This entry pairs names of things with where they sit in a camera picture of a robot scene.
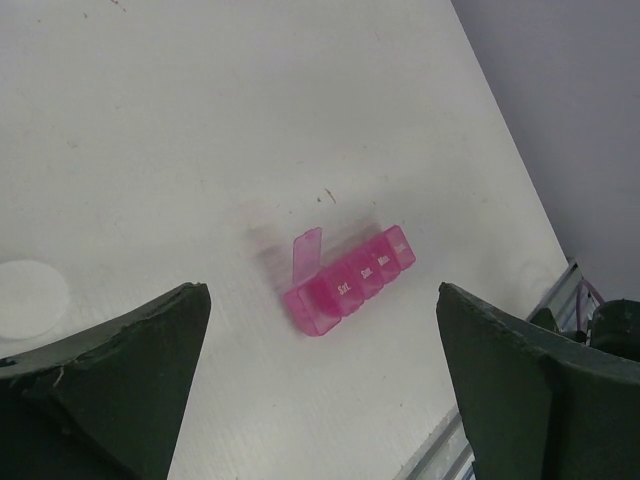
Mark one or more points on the pink pill organizer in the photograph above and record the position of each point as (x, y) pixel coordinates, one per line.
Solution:
(321, 296)

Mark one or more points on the white blue pill bottle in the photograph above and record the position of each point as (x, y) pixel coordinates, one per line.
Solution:
(34, 299)

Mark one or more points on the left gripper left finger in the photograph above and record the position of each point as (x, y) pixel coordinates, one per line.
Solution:
(107, 402)

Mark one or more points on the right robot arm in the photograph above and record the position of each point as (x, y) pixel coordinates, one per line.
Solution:
(614, 328)

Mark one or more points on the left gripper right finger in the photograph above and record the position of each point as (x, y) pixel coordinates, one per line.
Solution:
(596, 435)

